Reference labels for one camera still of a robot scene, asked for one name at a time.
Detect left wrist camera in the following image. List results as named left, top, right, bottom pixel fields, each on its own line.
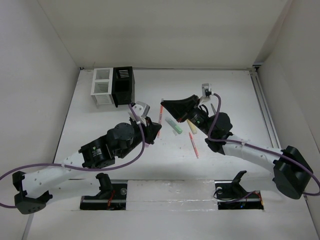
left=128, top=101, right=150, bottom=126

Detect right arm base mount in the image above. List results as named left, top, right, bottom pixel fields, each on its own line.
left=213, top=170, right=264, bottom=210

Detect black slatted pen holder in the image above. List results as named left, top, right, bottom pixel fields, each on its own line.
left=111, top=66, right=135, bottom=108

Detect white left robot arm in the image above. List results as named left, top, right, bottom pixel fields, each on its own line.
left=12, top=117, right=162, bottom=215

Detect white slatted pen holder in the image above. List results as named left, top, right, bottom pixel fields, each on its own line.
left=90, top=68, right=114, bottom=106

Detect aluminium rail right side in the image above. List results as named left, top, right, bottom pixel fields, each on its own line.
left=248, top=66, right=281, bottom=148

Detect green highlighter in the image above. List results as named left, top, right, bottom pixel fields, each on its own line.
left=165, top=117, right=183, bottom=135

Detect black handled scissors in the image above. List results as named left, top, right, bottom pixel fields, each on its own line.
left=210, top=103, right=217, bottom=115

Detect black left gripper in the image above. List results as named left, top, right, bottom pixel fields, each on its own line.
left=117, top=115, right=161, bottom=159

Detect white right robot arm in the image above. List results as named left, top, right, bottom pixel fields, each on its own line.
left=161, top=95, right=314, bottom=199

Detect red pen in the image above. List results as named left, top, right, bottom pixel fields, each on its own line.
left=157, top=105, right=164, bottom=138
left=188, top=132, right=199, bottom=159

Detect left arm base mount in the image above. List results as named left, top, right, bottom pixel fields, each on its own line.
left=79, top=173, right=128, bottom=211

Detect yellow highlighter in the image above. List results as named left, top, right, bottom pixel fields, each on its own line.
left=187, top=120, right=197, bottom=135

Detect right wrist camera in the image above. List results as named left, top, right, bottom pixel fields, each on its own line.
left=199, top=83, right=213, bottom=103

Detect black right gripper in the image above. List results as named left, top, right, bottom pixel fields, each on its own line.
left=161, top=95, right=213, bottom=137

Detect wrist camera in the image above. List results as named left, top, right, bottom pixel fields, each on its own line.
left=199, top=83, right=213, bottom=103
left=128, top=101, right=150, bottom=126

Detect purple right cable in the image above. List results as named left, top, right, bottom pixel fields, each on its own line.
left=206, top=92, right=320, bottom=196

